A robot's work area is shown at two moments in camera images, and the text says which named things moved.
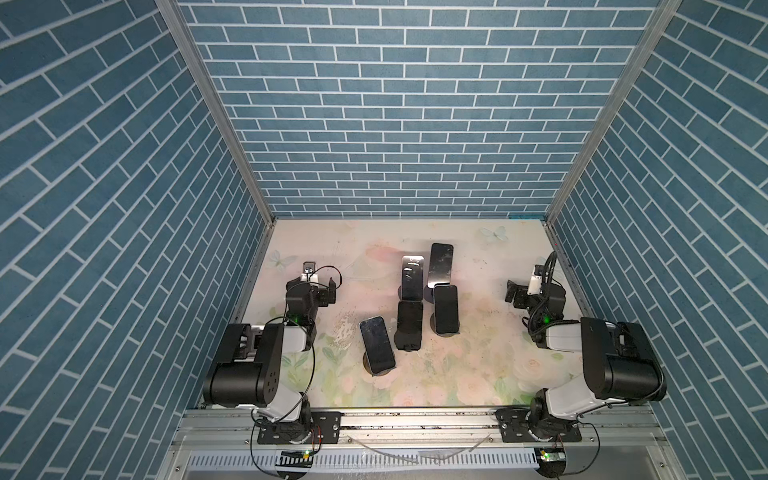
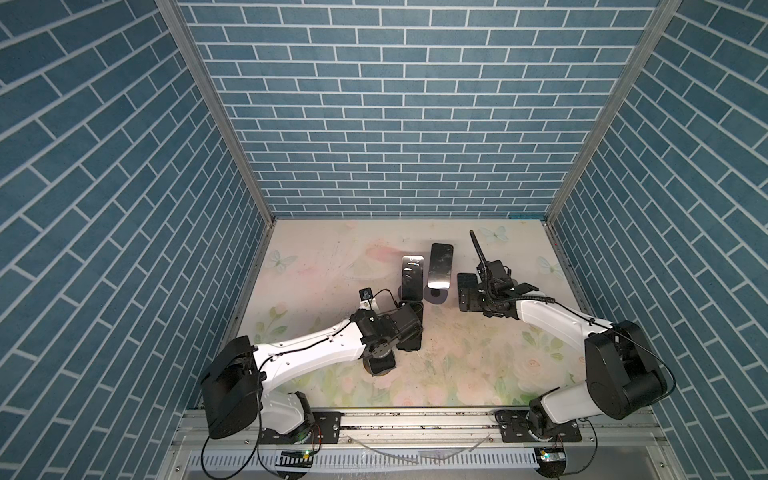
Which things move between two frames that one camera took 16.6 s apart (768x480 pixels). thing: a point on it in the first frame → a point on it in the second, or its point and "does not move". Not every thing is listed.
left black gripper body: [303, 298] → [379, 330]
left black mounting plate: [321, 427] does not move
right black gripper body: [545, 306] → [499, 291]
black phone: [441, 262] does not move
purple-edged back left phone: [412, 277] does not move
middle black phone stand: [408, 341] does not move
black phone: [446, 309] → [468, 293]
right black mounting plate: [514, 428] does not move
